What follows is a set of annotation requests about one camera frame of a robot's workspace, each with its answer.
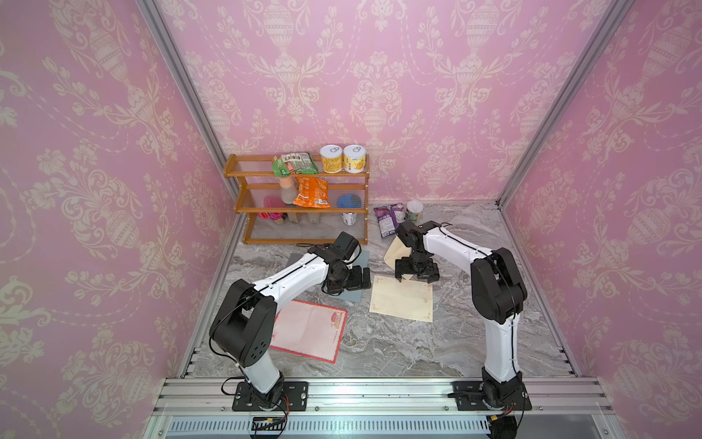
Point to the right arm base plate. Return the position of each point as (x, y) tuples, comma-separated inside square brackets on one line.
[(488, 396)]

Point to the aluminium front rail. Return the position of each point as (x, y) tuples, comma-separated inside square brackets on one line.
[(214, 396)]

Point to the dark grey envelope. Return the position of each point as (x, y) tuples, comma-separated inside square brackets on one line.
[(306, 260)]

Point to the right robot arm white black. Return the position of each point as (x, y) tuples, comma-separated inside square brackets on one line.
[(498, 294)]

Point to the cream yellow letter paper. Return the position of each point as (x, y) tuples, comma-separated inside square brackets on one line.
[(406, 299)]

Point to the teal blue envelope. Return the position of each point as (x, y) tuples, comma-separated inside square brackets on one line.
[(355, 295)]

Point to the beige bottle on shelf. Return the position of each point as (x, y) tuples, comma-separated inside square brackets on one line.
[(288, 189)]

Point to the yellow can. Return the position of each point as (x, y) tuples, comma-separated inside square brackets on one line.
[(354, 159), (332, 159)]

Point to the green instant noodle cup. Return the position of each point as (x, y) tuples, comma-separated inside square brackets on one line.
[(414, 209)]

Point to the right yellow can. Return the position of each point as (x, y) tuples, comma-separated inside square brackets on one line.
[(354, 159)]

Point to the pink item on shelf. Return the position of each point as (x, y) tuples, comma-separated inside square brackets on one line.
[(269, 203)]

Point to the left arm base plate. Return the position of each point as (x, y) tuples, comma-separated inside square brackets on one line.
[(288, 396)]

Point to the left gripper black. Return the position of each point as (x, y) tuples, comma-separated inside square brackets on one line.
[(357, 283)]

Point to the green snack bag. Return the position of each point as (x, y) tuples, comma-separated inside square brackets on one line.
[(286, 165)]

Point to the wooden three-tier shelf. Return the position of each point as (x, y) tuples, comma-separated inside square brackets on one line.
[(255, 181)]

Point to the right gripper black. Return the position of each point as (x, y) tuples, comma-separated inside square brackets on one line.
[(430, 273)]

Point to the left yellow can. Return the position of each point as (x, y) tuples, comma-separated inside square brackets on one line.
[(332, 159)]

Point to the purple snack bag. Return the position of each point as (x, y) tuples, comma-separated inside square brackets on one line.
[(389, 218)]

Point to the orange snack bag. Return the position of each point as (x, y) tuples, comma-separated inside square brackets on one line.
[(312, 193)]

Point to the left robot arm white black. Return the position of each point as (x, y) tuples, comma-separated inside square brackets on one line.
[(243, 326)]

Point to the blue lid cup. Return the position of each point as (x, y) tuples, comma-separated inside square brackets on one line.
[(349, 203)]

